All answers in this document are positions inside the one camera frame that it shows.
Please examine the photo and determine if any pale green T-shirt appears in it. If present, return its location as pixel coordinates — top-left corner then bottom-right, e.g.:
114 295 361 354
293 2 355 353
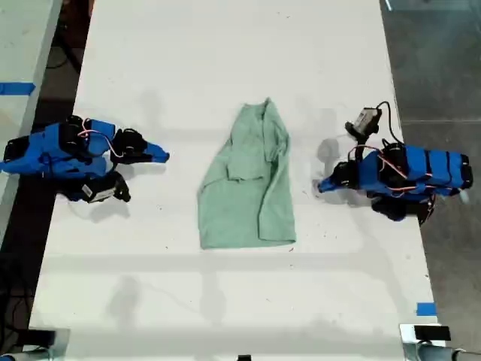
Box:
197 96 298 250

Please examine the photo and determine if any long blue tape strip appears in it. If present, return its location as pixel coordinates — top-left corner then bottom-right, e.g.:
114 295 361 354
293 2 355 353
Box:
0 81 37 96

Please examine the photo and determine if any pale side table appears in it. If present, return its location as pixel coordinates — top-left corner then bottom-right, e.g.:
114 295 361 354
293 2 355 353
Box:
0 0 64 241

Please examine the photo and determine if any small black box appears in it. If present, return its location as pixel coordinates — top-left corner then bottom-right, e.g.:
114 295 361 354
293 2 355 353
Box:
414 326 451 341
17 329 57 346

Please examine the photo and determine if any grey pipe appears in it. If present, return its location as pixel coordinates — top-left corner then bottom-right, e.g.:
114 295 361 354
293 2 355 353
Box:
417 344 481 361

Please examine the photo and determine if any black camera stalk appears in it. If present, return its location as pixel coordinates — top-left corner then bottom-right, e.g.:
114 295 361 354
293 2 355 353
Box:
109 171 132 204
351 129 371 162

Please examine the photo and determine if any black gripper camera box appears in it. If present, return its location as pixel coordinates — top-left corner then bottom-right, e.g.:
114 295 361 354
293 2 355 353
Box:
80 181 117 205
345 107 383 136

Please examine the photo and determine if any black camera cable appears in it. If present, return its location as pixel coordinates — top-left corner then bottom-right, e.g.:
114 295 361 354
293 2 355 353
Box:
375 100 405 147

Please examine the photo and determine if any white metal bracket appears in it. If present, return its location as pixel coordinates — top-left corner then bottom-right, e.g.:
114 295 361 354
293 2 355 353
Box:
399 323 452 361

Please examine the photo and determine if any black floor cable bundle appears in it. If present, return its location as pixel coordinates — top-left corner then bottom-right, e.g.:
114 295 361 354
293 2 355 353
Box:
0 259 37 339

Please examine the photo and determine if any grey metal bracket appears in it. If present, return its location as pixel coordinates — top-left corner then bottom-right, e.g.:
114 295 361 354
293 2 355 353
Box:
26 327 71 361

